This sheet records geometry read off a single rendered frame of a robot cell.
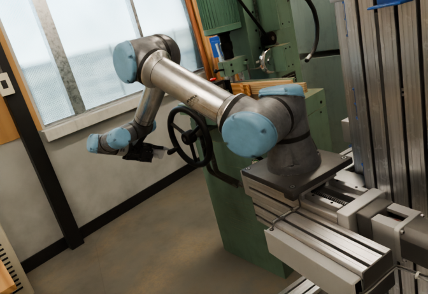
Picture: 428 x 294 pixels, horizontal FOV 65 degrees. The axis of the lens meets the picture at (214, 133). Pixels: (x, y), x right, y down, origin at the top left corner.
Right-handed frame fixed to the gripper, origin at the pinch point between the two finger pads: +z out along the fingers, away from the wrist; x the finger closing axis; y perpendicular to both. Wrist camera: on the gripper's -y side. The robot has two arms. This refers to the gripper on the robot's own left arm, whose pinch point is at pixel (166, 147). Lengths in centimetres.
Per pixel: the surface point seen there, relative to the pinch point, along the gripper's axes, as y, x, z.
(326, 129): -22, 33, 77
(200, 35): -100, -114, 94
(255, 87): -33.1, 24.8, 26.0
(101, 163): 23, -120, 25
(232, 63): -42.7, 14.9, 18.6
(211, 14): -60, 14, 3
